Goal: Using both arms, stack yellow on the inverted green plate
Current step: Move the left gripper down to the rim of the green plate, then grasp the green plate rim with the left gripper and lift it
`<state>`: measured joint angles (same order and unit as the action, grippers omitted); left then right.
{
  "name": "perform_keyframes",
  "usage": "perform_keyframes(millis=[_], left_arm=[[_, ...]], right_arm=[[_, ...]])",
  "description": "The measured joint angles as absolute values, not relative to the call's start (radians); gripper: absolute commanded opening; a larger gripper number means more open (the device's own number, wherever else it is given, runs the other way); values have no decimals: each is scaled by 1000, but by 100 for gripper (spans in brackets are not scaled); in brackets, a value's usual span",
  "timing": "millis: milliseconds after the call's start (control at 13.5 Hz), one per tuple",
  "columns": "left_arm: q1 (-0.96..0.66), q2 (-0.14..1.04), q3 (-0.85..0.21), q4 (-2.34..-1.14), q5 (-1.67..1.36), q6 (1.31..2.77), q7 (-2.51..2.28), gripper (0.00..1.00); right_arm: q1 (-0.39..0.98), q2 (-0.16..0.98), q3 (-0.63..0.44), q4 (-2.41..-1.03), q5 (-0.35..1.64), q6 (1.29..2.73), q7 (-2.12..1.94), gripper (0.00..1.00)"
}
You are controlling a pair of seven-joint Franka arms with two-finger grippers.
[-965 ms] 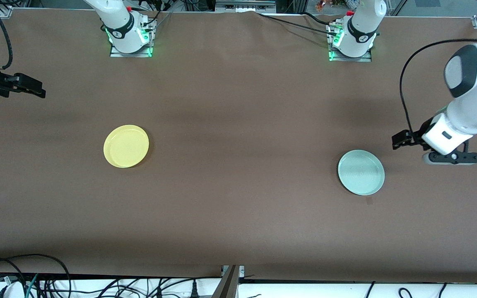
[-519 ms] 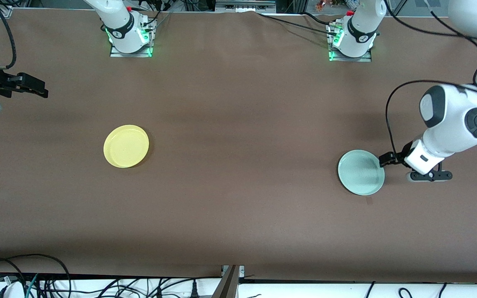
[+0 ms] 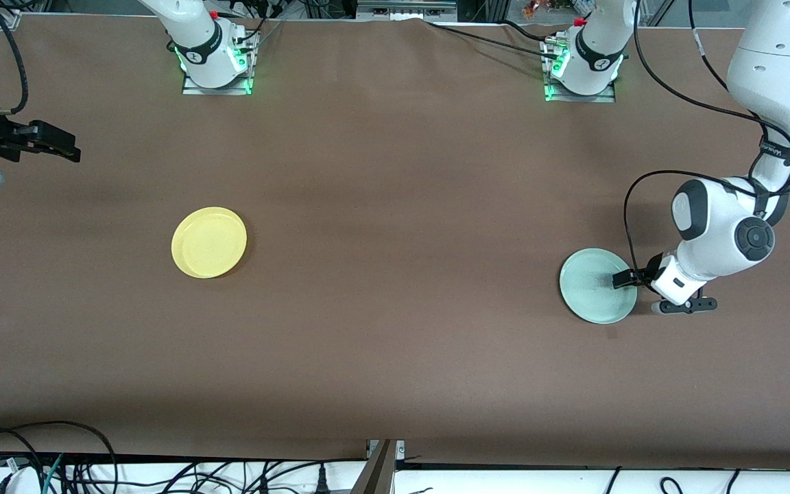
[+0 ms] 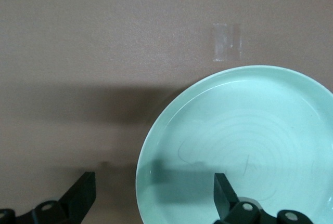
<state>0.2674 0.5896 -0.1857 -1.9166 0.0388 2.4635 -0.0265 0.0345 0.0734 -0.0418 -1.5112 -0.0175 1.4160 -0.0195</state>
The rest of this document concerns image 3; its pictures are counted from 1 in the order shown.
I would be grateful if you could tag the aluminium frame post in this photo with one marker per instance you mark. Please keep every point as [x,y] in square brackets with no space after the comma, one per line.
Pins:
[374,473]

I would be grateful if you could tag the pale green plate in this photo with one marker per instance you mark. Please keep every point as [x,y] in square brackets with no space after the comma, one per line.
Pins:
[594,291]

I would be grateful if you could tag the brown table cloth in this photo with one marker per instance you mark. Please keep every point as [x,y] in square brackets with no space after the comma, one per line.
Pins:
[395,206]

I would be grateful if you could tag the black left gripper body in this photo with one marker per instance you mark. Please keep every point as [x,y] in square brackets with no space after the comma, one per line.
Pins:
[653,267]

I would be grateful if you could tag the small aluminium corner bracket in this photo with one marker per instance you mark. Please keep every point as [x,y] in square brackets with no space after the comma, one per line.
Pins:
[7,19]

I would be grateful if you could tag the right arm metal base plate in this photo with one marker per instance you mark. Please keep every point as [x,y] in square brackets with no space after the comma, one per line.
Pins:
[252,68]

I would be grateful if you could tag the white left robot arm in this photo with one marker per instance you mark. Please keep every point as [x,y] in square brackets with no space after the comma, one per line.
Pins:
[772,62]

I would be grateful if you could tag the black power plug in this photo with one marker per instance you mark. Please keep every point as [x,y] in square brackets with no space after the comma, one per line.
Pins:
[321,480]

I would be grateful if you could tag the yellow plate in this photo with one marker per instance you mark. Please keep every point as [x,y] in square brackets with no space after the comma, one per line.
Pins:
[208,242]

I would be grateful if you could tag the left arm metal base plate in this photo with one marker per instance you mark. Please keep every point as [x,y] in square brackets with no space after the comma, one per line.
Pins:
[551,92]

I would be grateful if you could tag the grey metal device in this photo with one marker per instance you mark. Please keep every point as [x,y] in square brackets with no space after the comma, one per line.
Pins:
[405,8]

